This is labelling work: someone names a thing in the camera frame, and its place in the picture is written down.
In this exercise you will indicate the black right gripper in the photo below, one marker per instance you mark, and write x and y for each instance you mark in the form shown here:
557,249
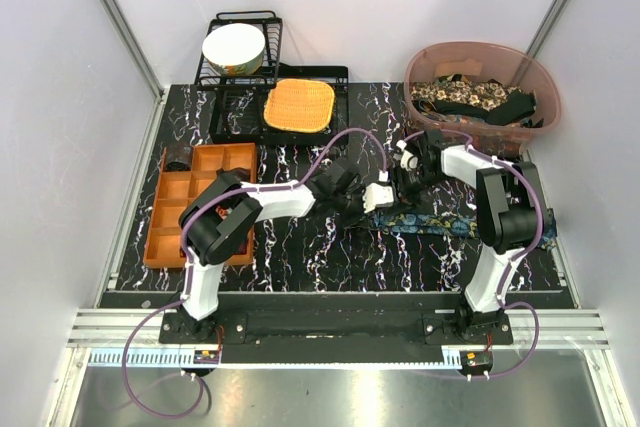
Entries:
398,174

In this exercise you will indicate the pink translucent plastic tub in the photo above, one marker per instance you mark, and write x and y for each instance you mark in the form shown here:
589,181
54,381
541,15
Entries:
480,62

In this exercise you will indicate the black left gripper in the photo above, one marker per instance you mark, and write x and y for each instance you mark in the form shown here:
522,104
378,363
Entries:
359,212

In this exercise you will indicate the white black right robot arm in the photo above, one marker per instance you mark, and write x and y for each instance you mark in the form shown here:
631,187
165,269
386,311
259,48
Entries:
511,217

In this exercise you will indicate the pile of patterned ties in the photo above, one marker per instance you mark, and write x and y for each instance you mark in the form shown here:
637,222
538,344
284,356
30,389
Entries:
457,99

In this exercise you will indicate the aluminium frame rail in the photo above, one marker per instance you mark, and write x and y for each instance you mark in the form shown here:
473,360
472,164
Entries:
548,329

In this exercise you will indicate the white ceramic bowl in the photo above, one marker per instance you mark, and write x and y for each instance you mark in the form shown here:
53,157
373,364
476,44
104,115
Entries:
235,49

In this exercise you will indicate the orange woven mat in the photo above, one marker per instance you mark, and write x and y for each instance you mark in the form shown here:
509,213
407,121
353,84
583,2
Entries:
300,106

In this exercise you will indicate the dark blue patterned rolled tie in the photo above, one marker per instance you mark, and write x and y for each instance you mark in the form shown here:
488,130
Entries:
178,158

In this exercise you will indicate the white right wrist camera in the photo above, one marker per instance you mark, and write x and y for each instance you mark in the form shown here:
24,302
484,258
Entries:
408,154

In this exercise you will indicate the wooden compartment organizer box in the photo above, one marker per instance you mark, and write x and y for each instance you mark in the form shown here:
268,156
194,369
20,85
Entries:
175,191

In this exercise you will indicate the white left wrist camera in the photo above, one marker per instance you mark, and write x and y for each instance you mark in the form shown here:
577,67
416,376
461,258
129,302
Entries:
377,196

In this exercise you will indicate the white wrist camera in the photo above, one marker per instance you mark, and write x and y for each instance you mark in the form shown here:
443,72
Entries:
408,154
377,196

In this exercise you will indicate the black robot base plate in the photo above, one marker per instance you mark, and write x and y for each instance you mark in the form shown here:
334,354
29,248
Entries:
242,327

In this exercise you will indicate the blue floral patterned tie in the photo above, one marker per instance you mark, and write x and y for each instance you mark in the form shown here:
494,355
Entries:
415,222

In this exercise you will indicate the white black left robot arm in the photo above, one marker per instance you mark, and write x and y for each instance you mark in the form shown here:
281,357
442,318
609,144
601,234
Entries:
217,223

